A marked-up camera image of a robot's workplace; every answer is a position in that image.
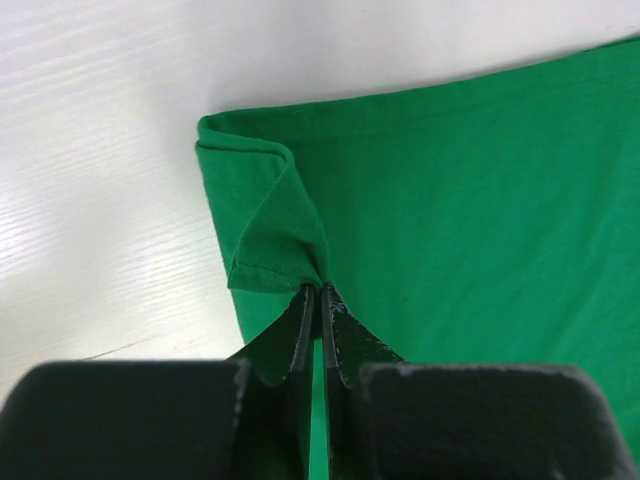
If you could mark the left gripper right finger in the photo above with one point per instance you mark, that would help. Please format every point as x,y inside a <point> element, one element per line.
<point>392,419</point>

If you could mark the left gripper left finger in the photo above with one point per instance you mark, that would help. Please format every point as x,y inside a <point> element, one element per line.
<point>246,417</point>

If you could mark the green t shirt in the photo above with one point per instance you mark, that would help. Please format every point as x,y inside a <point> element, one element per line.
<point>489,220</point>

